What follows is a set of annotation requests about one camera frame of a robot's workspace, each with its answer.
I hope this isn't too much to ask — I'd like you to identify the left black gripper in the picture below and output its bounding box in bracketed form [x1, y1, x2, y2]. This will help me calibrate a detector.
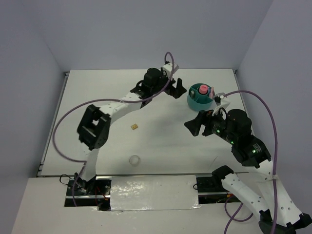
[151, 68, 186, 99]

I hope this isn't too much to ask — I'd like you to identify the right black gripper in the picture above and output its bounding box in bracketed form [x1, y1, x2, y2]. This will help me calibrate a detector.
[183, 105, 235, 143]

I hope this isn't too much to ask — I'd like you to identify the pink capped crayon tube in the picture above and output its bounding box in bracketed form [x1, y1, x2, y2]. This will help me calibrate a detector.
[198, 84, 209, 95]

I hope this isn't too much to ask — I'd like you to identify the yellow eraser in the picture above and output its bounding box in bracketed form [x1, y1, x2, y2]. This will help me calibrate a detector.
[131, 124, 138, 130]

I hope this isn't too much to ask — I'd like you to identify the clear tape roll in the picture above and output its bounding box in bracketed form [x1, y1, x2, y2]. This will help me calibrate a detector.
[129, 155, 141, 167]

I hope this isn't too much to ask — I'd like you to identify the pink correction tape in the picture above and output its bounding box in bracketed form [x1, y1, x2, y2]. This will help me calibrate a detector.
[209, 87, 215, 99]

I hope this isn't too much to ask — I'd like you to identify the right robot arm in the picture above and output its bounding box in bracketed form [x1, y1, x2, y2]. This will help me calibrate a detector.
[184, 109, 312, 234]

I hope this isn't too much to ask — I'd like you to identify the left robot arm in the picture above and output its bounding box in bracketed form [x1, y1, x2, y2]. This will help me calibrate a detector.
[77, 62, 186, 195]

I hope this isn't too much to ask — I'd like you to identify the teal round divided organizer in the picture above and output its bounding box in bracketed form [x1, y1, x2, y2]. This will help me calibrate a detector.
[187, 83, 213, 112]

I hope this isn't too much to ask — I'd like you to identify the silver taped panel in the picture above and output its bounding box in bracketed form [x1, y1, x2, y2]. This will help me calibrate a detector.
[110, 175, 200, 211]

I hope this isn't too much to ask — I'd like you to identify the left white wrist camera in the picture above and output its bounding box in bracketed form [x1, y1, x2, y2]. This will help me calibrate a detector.
[161, 62, 179, 77]

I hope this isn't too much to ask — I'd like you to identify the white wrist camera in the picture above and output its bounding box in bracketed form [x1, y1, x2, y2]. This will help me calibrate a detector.
[213, 93, 231, 116]
[161, 62, 179, 77]

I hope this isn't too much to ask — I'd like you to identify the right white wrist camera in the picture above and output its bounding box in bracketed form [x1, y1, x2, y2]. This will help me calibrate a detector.
[213, 93, 231, 116]

